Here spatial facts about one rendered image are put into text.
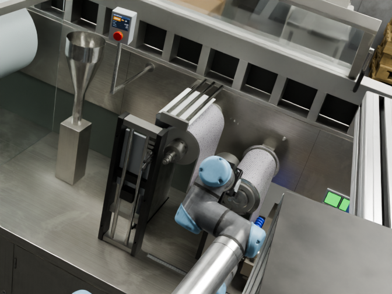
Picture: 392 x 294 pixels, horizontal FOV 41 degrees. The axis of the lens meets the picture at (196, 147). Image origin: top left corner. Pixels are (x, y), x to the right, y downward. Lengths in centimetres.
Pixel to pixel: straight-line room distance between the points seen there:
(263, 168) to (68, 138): 78
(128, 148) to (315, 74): 70
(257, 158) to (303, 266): 147
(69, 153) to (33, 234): 36
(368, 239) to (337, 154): 150
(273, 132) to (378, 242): 153
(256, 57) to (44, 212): 99
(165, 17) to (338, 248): 163
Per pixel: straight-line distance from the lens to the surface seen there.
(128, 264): 195
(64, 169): 221
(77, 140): 210
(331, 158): 201
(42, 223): 206
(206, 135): 181
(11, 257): 216
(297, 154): 203
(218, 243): 121
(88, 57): 191
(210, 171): 126
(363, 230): 51
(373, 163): 62
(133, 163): 178
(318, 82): 190
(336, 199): 208
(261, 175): 184
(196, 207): 127
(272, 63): 192
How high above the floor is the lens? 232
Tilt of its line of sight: 33 degrees down
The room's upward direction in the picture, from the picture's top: 15 degrees clockwise
